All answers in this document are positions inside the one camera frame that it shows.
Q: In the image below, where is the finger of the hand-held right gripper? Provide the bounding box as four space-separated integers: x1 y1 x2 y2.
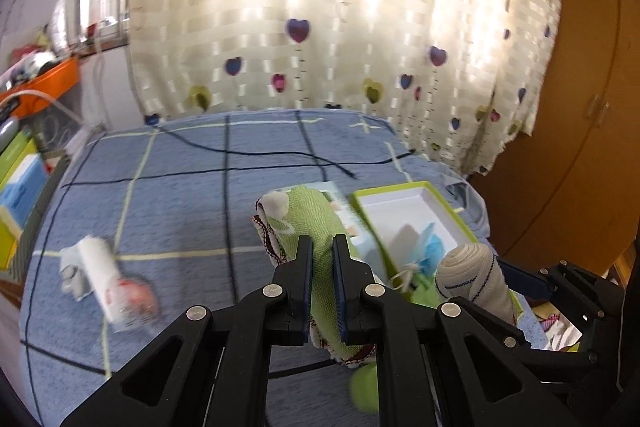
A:
497 257 625 323
462 299 618 383

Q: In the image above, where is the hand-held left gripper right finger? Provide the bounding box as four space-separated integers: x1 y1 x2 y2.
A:
332 234 588 427

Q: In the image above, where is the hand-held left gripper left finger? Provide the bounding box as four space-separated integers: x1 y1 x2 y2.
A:
60 234 316 427

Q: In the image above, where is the beige sock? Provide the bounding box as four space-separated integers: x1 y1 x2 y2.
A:
435 243 518 325

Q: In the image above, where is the green cloth with patterned trim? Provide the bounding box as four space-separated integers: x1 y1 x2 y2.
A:
252 186 381 365

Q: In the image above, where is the blue face mask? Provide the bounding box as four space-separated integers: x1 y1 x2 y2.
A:
399 222 447 279

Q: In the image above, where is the white box with green rim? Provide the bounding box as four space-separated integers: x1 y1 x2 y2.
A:
352 181 482 305

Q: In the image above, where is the white printed cloth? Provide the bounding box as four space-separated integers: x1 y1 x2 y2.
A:
537 307 582 352

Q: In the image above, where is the grey cloth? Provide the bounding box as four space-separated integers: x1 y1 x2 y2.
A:
444 177 489 239

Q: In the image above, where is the blue checked bed sheet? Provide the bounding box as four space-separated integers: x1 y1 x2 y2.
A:
20 108 532 427

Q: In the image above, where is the wooden wardrobe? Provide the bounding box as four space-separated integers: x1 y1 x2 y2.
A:
470 0 640 284

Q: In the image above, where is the white sock with pink print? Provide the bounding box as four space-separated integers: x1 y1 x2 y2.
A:
59 236 161 334

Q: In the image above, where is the cream curtain with hearts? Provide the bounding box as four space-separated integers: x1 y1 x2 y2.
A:
127 0 567 178

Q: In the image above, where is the blue tissue box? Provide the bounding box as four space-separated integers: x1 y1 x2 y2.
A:
0 154 52 234

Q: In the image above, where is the lime green box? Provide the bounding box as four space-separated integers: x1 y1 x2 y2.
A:
0 206 27 271

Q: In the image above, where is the light green flat box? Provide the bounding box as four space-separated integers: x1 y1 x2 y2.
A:
0 129 42 188

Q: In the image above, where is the orange plastic tray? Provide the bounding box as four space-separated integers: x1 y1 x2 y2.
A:
0 57 82 118

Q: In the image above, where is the black cord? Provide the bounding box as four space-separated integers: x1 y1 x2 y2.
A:
160 129 417 180

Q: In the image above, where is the white cable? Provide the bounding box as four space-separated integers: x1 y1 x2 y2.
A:
0 89 107 134

